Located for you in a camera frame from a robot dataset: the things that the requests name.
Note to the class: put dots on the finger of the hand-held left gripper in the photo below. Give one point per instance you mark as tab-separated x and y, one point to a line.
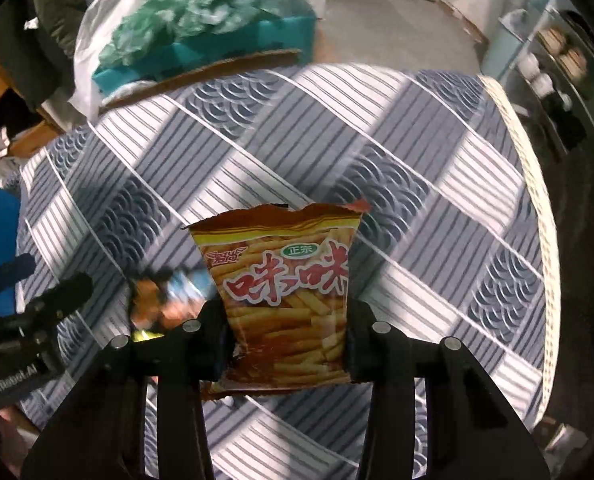
4	271
62	295

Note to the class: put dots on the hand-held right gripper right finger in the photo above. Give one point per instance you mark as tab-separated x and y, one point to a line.
359	355

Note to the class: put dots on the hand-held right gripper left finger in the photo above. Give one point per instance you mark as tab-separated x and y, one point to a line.
212	350

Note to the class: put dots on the yellow snack packet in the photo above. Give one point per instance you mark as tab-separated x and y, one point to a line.
146	335

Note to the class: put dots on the dark blue snack packet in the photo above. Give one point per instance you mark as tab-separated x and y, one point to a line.
192	285

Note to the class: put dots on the red-orange snack packet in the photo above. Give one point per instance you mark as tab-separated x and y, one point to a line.
152	307

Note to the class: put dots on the fries stick snack packet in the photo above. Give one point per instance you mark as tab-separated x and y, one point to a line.
287	305

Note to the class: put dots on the white plastic bag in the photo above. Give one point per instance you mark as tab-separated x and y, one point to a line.
89	55

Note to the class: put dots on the dark jacket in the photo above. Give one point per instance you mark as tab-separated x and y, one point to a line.
42	20

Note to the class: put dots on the teal box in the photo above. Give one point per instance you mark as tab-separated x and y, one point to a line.
212	42

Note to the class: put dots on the crumpled green plastic bag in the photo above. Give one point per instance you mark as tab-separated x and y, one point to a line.
177	15

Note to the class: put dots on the white cup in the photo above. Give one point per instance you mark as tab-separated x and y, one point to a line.
529	65
544	84

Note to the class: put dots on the glass shelf unit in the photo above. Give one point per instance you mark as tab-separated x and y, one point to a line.
582	105

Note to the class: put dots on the light blue bin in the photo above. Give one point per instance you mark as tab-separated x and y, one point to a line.
502	45

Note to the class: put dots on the brown bowl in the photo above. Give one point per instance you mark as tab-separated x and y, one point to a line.
552	37
572	60

